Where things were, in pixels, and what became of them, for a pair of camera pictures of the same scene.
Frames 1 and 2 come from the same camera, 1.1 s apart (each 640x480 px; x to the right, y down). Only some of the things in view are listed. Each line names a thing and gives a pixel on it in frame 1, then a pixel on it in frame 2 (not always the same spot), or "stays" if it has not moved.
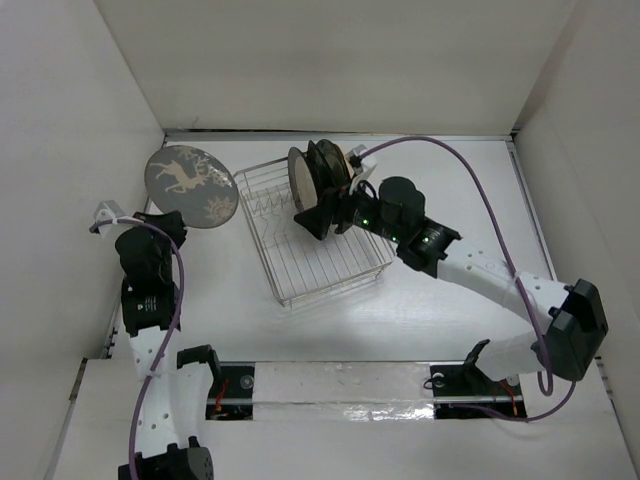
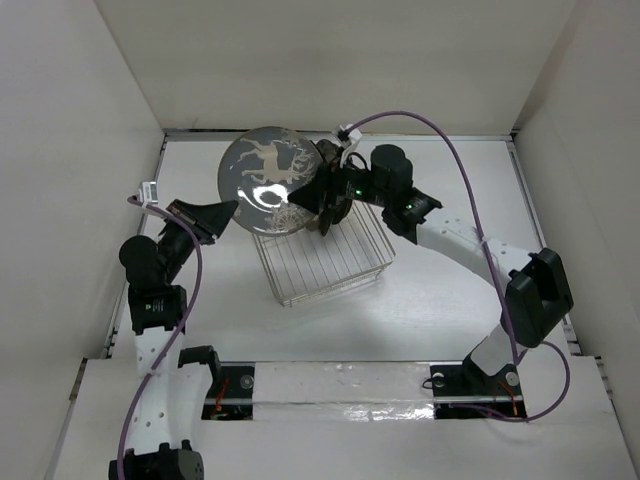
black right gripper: (316, 219) -> (311, 195)
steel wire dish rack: (302, 266) stays
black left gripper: (170, 222) -> (209, 219)
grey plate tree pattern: (192, 182) -> (260, 169)
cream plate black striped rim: (335, 161) stays
